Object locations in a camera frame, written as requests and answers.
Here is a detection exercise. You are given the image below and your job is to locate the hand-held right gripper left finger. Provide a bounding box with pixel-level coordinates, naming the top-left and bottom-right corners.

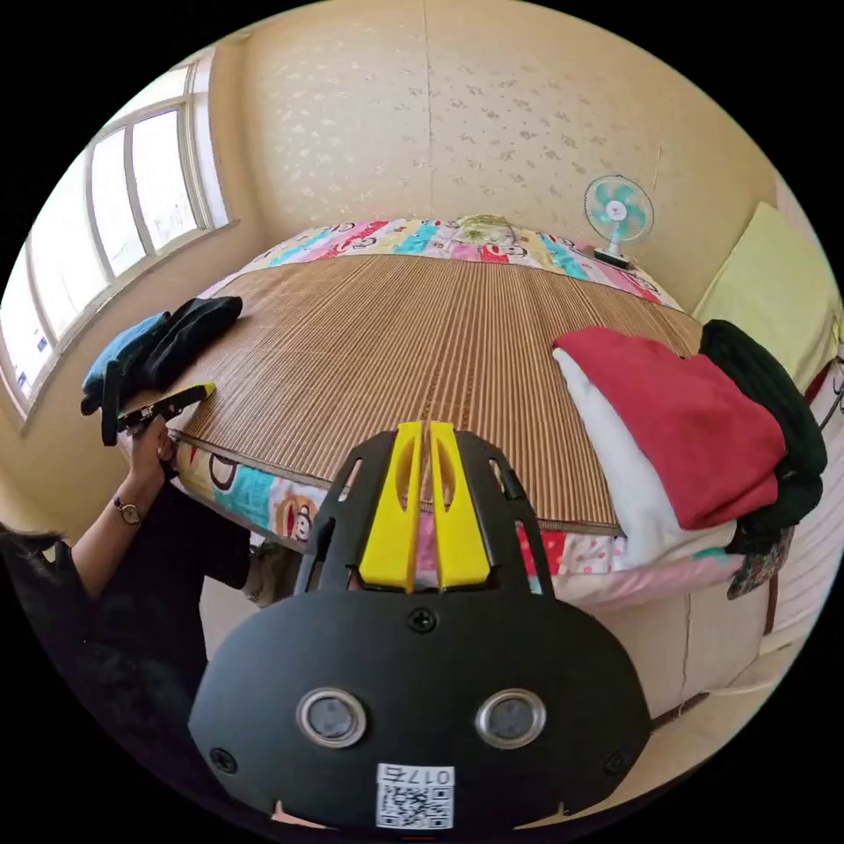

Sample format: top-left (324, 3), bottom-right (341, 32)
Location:
top-left (358, 421), bottom-right (424, 593)

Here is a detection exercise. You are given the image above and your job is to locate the bed with woven mat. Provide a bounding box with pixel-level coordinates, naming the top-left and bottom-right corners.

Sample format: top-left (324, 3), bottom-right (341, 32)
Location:
top-left (168, 215), bottom-right (739, 615)

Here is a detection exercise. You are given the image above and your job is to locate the person's left forearm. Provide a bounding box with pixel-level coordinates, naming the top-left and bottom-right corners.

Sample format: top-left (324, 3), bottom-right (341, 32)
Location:
top-left (69, 482), bottom-right (166, 583)

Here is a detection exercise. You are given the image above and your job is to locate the person's left hand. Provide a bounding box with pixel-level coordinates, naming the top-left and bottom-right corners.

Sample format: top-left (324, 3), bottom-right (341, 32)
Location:
top-left (118, 420), bottom-right (179, 491)

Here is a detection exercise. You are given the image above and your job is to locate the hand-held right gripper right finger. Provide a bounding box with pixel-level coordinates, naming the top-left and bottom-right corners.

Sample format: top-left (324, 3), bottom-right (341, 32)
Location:
top-left (429, 421), bottom-right (493, 593)

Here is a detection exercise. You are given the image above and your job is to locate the teal and white fan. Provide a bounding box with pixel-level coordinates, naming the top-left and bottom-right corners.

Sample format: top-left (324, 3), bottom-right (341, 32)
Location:
top-left (581, 173), bottom-right (657, 271)

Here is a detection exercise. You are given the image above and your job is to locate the person's body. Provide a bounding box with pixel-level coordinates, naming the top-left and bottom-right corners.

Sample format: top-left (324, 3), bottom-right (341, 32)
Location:
top-left (0, 474), bottom-right (268, 844)

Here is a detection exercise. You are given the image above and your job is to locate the window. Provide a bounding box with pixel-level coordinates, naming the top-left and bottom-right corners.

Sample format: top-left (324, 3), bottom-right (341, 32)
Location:
top-left (0, 62), bottom-right (233, 426)

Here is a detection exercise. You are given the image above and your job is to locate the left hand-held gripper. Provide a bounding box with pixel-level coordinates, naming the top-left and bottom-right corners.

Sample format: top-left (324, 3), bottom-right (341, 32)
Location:
top-left (115, 382), bottom-right (217, 481)

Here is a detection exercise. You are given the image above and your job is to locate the green patterned pillow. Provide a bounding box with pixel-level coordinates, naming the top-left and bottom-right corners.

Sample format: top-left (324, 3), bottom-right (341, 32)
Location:
top-left (450, 213), bottom-right (523, 246)

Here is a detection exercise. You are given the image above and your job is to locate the pile of clothes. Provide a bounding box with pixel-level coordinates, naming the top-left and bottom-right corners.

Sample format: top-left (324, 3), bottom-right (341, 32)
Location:
top-left (551, 318), bottom-right (829, 602)
top-left (79, 295), bottom-right (244, 418)

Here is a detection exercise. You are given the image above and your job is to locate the pale green cushion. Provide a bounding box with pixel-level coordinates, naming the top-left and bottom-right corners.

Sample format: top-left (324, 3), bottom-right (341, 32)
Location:
top-left (690, 200), bottom-right (844, 390)

